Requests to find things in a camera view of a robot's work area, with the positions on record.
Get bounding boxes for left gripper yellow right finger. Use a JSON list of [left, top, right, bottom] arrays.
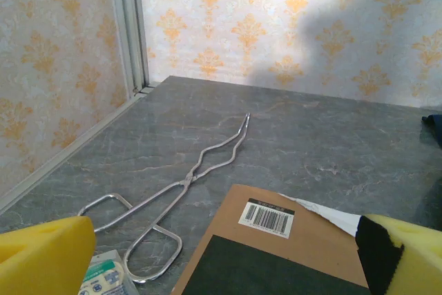
[[355, 213, 442, 295]]

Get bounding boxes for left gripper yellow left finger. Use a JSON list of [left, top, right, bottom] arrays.
[[0, 215, 97, 295]]

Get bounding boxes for navy blue backpack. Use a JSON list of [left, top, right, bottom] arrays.
[[421, 112, 442, 137]]

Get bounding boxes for small plaster packet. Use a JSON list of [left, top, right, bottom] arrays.
[[78, 249, 139, 295]]

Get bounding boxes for aluminium table side rail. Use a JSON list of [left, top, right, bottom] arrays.
[[0, 82, 162, 213]]

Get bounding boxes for metal wire tongs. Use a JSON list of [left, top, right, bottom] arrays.
[[77, 112, 252, 284]]

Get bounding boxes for aluminium frame post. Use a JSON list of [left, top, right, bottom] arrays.
[[108, 0, 151, 94]]

